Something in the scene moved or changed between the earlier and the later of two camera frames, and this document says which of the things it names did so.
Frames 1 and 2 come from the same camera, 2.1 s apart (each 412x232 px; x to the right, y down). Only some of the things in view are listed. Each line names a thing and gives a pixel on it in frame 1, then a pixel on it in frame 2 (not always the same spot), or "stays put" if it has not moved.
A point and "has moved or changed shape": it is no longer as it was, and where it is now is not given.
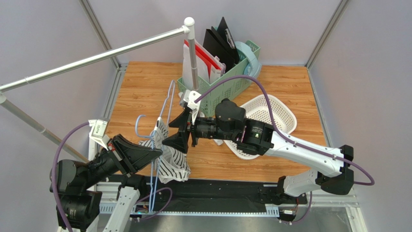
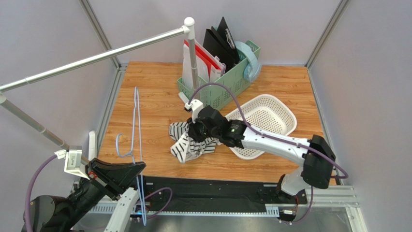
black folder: x=217 y=49 stays put
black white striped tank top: x=172 y=165 has moved or changed shape
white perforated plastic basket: x=256 y=109 stays put
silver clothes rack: x=188 y=28 stays put
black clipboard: x=223 y=29 stays put
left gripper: x=138 y=156 to x=111 y=178
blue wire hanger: x=155 y=137 to x=136 y=152
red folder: x=208 y=60 stays put
